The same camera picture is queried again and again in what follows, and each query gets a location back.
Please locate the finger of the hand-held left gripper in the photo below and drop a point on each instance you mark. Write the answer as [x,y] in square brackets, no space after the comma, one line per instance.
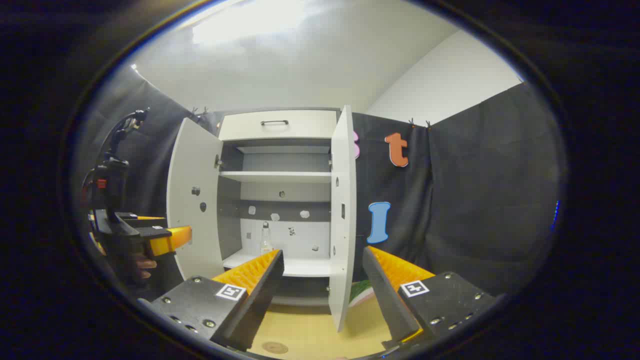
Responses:
[131,219]
[150,237]

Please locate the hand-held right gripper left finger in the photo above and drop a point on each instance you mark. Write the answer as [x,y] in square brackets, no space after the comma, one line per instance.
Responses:
[260,295]

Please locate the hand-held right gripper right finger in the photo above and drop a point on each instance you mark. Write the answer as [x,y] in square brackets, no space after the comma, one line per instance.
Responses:
[387,295]

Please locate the clear glass bottle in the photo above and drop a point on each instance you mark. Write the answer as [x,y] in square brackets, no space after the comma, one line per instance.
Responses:
[266,242]

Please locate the round wooden coaster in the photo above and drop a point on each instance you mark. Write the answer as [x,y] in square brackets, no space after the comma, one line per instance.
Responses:
[275,347]

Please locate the white cabinet door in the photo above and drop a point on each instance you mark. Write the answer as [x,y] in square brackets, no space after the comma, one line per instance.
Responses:
[342,170]
[192,165]

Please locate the white cabinet shelf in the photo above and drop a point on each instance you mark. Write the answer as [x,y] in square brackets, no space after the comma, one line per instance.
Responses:
[275,176]

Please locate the white and grey cabinet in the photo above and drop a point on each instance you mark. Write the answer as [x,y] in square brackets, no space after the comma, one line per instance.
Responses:
[280,160]

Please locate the white cabinet drawer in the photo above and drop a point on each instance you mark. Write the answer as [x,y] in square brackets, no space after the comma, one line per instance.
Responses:
[310,125]

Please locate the toy watermelon slice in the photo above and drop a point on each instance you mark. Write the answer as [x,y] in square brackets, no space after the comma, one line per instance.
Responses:
[361,292]

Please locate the black backdrop cloth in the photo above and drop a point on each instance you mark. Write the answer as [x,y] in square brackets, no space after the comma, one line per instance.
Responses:
[475,200]

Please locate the computer monitor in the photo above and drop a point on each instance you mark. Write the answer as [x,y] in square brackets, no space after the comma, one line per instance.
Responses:
[556,215]

